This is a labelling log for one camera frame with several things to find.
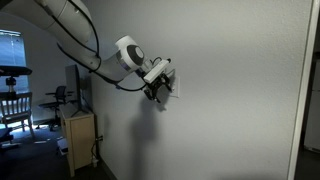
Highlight window blinds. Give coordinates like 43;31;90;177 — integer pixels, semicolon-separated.
0;29;28;95

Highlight white wooden chair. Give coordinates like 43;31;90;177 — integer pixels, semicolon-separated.
0;91;36;140

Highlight light wooden cabinet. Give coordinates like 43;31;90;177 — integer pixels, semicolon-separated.
59;104;98;178

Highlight dark wall baseboard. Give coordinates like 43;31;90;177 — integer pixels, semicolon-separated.
99;155;118;180

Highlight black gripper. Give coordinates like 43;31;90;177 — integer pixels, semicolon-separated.
143;73;174;104

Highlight white light switch plate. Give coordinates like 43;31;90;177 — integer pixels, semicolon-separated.
167;75;181;99

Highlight black flat monitor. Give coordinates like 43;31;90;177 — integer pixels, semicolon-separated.
64;63;90;118

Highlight black office chair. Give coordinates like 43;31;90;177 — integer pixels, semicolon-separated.
37;85;68;132

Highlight white box on floor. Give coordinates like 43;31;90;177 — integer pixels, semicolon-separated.
55;136;70;157

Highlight black power cable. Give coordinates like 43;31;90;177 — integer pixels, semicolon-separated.
89;132;105;168

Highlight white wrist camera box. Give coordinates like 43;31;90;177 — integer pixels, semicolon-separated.
142;58;172;85

